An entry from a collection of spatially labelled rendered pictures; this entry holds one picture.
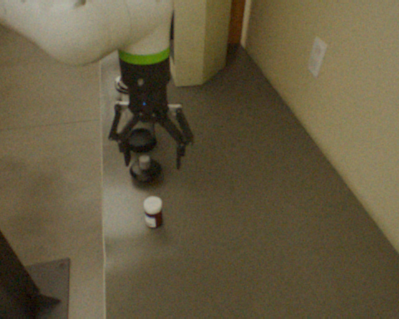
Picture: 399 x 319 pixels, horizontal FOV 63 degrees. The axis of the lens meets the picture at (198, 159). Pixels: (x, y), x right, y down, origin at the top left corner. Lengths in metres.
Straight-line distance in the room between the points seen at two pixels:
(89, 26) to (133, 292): 0.54
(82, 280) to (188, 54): 1.25
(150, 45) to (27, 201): 1.88
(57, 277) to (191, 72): 1.24
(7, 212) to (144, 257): 1.61
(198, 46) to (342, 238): 0.83
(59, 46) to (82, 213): 1.74
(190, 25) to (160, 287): 0.89
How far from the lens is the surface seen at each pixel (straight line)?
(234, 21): 1.73
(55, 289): 1.90
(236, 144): 1.08
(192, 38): 1.29
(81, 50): 0.47
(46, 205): 2.26
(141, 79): 0.59
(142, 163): 0.92
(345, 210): 0.98
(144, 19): 0.53
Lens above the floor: 1.63
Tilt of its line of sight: 43 degrees down
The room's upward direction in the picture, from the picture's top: 3 degrees clockwise
